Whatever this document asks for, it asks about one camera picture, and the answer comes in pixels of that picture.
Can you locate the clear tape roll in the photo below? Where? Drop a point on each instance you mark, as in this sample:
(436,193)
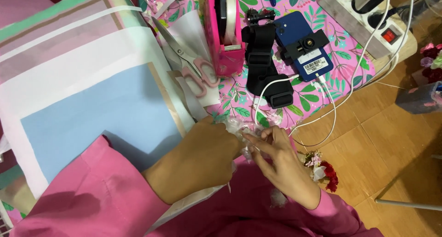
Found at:
(230,16)

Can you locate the blue smartphone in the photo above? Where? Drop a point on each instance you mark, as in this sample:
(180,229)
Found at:
(293,28)

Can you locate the white power strip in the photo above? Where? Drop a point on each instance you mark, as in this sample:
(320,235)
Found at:
(348,26)

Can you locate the clear crinkled plastic wrap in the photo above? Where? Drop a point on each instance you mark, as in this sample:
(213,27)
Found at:
(238,128)

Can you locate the white paper strip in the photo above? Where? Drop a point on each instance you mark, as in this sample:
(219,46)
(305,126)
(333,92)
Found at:
(172,2)

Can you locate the person's left hand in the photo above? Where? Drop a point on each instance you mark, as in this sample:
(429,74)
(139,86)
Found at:
(193,157)

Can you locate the bunch of artificial flowers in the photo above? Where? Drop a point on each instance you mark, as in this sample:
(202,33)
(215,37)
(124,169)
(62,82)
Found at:
(432,62)

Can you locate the black phone clamp mount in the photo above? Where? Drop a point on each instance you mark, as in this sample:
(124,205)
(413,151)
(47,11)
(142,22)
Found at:
(304,43)

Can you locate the small red pink flower bouquet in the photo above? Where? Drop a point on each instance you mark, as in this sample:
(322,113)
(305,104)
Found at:
(324,173)

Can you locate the small white paper piece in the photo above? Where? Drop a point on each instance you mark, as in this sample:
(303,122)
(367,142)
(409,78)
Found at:
(211,100)

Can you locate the pastel colour-block wrapping paper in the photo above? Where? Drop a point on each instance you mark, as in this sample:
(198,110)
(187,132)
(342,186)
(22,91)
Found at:
(86,102)

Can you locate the person's left fingers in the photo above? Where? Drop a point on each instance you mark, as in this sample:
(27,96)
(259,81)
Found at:
(232,143)

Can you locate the pink floral tablecloth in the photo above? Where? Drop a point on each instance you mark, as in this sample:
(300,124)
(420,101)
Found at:
(345,57)

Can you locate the person's pink garment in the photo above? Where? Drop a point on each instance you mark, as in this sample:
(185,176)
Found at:
(248,209)

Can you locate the grey plastic container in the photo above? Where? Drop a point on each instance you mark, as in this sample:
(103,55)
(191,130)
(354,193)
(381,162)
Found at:
(417,98)

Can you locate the black round plug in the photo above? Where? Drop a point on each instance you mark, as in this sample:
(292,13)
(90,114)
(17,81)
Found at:
(381,18)

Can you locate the pink tape dispenser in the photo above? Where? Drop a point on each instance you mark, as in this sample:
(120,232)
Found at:
(221,54)

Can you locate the person's right hand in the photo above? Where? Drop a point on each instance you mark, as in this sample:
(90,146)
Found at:
(286,168)

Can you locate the grey metal bar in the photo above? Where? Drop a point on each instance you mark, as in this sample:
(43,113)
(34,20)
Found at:
(407,204)

